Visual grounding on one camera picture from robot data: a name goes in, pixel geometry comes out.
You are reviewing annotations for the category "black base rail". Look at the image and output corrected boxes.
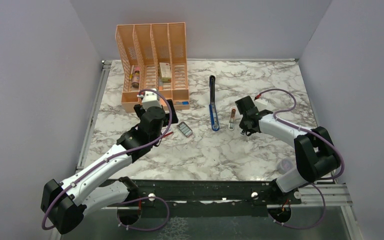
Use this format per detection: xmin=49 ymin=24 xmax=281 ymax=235
xmin=82 ymin=177 xmax=302 ymax=219

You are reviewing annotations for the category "red staple box sleeve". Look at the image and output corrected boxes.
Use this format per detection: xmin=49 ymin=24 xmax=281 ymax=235
xmin=163 ymin=131 xmax=174 ymax=138

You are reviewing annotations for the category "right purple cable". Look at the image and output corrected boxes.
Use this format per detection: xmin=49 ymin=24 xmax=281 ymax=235
xmin=254 ymin=88 xmax=346 ymax=230

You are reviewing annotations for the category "staple tray with staples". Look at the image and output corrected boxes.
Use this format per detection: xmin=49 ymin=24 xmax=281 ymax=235
xmin=177 ymin=121 xmax=193 ymax=138

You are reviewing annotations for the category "pink eraser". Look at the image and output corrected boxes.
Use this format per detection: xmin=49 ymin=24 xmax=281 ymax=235
xmin=228 ymin=108 xmax=236 ymax=131

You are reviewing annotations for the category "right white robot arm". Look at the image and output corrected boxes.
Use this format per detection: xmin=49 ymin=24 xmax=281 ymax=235
xmin=235 ymin=96 xmax=342 ymax=204

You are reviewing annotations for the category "clear plastic cup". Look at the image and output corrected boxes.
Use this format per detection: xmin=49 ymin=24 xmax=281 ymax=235
xmin=276 ymin=158 xmax=294 ymax=175

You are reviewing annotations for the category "orange desk organizer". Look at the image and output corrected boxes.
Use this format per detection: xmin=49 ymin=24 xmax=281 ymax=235
xmin=115 ymin=22 xmax=190 ymax=113

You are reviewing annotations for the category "yellow box in organizer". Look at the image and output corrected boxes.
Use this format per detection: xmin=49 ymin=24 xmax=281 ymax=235
xmin=159 ymin=62 xmax=172 ymax=83

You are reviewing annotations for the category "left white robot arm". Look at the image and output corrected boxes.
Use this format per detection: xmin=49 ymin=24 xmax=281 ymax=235
xmin=40 ymin=89 xmax=179 ymax=235

